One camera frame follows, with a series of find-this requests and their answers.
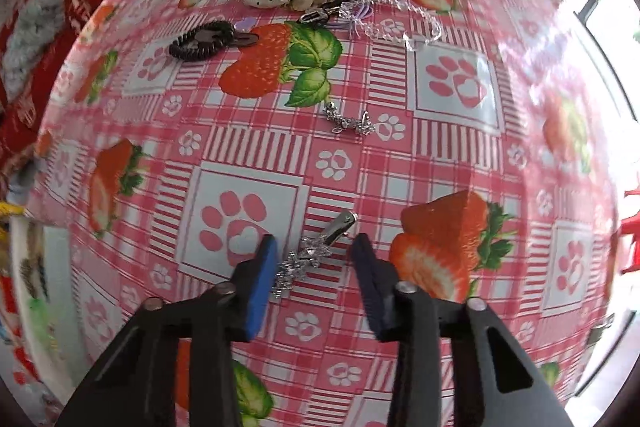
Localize small silver hair clip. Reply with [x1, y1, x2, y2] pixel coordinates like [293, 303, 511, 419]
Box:
[322, 103, 377, 138]

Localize black metal clasp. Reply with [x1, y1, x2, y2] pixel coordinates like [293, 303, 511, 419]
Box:
[299, 0, 351, 25]

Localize purple cord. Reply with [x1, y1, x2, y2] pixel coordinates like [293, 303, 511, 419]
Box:
[345, 0, 377, 26]

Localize red plastic stool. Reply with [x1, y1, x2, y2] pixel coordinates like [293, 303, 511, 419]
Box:
[620, 187, 640, 273]

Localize clear bead chain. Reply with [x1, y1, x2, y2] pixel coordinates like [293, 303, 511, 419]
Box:
[345, 0, 443, 54]

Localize metal tablecloth clip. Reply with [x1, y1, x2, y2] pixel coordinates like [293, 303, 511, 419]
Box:
[589, 313, 617, 344]

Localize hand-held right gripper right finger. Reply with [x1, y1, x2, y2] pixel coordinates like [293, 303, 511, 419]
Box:
[350, 234, 574, 427]

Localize white storage box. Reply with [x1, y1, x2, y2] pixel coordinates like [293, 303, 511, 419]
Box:
[0, 202, 77, 413]

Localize black spiral hair tie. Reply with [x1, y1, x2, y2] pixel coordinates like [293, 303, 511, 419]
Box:
[168, 21, 240, 62]

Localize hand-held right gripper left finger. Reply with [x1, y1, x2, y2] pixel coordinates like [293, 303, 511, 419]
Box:
[55, 234, 279, 427]

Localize grey knitted cloth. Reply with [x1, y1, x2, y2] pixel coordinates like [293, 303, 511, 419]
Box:
[2, 0, 71, 82]

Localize silver rhinestone hair clip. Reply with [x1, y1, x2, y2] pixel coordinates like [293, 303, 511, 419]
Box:
[271, 211, 359, 299]

